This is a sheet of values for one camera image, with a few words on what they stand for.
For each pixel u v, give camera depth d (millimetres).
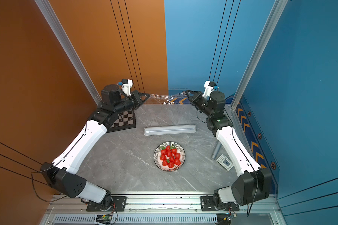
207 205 725
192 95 676
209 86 644
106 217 711
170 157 863
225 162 868
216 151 914
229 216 693
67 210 734
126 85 642
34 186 452
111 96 525
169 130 942
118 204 736
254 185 396
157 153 892
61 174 398
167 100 752
